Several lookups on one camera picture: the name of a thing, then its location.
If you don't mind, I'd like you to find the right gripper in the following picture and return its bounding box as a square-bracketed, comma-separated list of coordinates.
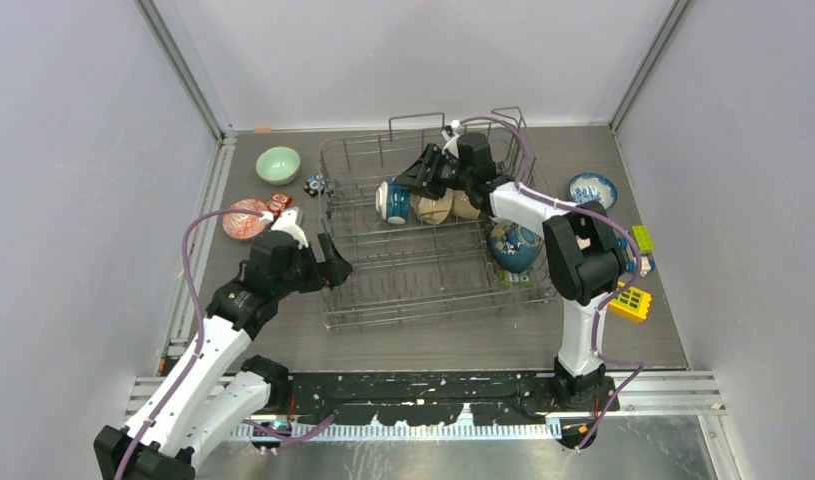
[393, 144, 472, 201]

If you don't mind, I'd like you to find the grey wire dish rack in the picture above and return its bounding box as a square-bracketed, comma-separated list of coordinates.
[319, 112, 557, 329]

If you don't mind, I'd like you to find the pale green celadon bowl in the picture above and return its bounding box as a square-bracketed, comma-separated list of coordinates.
[255, 146, 301, 186]

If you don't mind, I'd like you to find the blue floral white bowl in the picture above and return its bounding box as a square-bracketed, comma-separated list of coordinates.
[568, 172, 618, 210]

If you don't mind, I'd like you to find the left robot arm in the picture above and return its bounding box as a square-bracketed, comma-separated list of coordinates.
[93, 231, 353, 479]

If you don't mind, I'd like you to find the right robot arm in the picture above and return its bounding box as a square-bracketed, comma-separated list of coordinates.
[393, 132, 626, 411]

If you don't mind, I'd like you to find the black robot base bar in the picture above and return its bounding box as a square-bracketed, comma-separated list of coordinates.
[259, 367, 614, 448]

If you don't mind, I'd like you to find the beige bowl lower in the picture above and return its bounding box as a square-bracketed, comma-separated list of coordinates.
[410, 189, 453, 225]

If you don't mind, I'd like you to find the beige bowl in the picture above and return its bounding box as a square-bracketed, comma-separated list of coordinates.
[451, 192, 481, 220]
[410, 189, 453, 225]

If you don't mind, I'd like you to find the teal and white bowl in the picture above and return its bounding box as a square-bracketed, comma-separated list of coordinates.
[375, 180, 411, 225]

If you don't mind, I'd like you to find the beige bowl upper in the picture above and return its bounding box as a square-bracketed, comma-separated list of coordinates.
[451, 192, 481, 220]

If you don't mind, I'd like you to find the red owl toy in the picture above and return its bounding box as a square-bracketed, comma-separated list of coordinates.
[267, 192, 293, 215]

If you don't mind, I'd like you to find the dark teal painted bowl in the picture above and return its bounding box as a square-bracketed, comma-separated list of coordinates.
[487, 223, 542, 274]

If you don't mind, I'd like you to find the green owl toy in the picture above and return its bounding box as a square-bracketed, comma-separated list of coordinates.
[499, 270, 534, 290]

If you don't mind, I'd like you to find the green blue toy car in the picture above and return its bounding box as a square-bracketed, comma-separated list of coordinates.
[618, 225, 656, 277]

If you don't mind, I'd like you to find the yellow toy block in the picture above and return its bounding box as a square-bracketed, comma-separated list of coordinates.
[608, 287, 653, 323]

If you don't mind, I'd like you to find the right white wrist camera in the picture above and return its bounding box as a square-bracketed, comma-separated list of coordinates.
[441, 120, 465, 159]

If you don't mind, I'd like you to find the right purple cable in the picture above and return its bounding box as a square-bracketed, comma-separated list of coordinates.
[459, 114, 647, 452]

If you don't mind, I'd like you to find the purple cable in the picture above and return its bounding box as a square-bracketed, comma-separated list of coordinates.
[114, 207, 339, 480]
[459, 114, 647, 452]

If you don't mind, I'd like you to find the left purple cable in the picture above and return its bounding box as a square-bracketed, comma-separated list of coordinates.
[114, 207, 339, 480]

